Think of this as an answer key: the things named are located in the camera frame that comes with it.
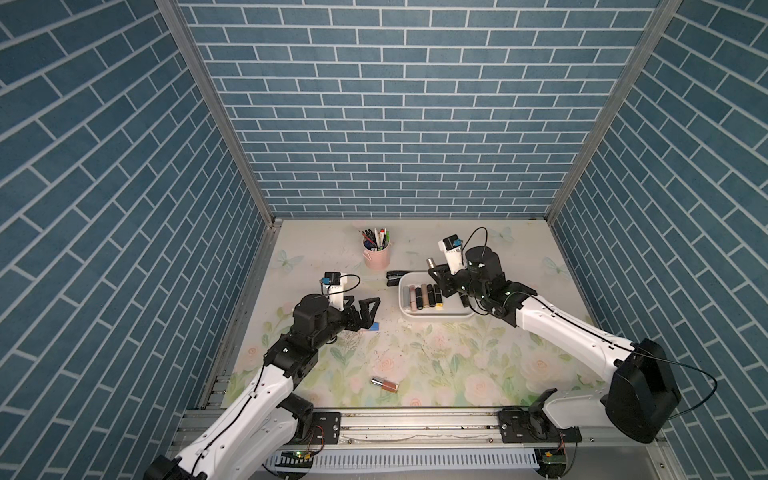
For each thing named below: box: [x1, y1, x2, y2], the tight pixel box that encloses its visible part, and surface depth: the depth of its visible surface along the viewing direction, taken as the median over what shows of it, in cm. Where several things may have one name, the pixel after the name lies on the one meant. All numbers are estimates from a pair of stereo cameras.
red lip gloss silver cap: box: [371, 378, 399, 393], surface depth 81 cm
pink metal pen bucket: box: [362, 238, 391, 271], surface depth 104 cm
